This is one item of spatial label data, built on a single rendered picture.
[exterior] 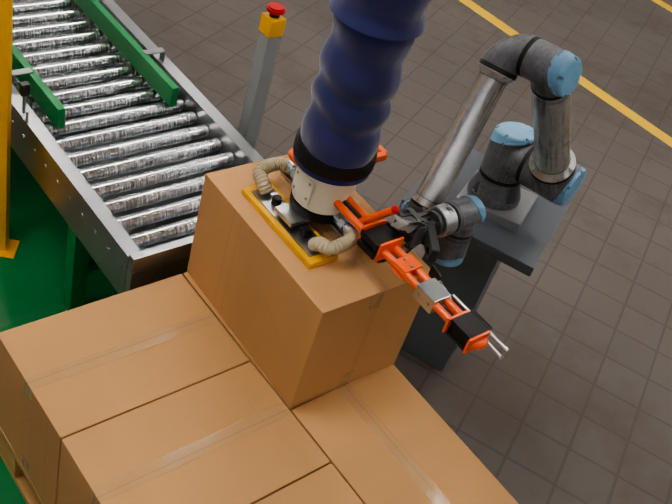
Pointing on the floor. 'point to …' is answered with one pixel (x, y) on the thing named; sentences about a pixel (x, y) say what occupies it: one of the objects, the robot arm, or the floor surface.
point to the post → (260, 76)
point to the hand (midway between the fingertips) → (386, 246)
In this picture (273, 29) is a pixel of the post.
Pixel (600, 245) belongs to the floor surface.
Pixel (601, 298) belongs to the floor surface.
